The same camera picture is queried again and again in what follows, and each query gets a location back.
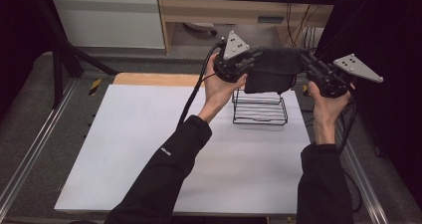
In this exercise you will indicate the person's left hand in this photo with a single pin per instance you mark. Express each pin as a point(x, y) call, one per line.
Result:
point(219, 89)

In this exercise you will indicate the white cabinet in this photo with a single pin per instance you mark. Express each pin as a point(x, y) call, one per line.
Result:
point(106, 21)

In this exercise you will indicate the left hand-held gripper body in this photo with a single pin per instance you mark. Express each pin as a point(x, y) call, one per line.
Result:
point(234, 48)

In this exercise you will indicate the wooden desk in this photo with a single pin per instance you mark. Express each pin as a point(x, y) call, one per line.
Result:
point(215, 13)

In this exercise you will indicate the dark grey towel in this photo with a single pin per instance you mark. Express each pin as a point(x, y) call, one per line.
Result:
point(275, 68)

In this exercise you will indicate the black curtain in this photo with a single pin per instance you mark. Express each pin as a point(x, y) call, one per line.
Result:
point(391, 35)

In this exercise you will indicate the aluminium rail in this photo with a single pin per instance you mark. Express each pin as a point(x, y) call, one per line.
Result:
point(361, 177)
point(33, 144)

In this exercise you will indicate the white chair base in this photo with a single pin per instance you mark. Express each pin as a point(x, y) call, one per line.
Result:
point(199, 26)

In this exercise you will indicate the wooden board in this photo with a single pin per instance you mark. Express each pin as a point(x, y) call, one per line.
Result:
point(156, 79)

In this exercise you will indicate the black metal stand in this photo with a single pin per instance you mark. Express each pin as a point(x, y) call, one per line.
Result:
point(58, 68)

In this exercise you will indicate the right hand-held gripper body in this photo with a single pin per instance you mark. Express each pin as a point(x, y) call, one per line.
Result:
point(331, 81)

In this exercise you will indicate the person's right hand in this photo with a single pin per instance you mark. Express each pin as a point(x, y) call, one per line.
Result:
point(328, 106)

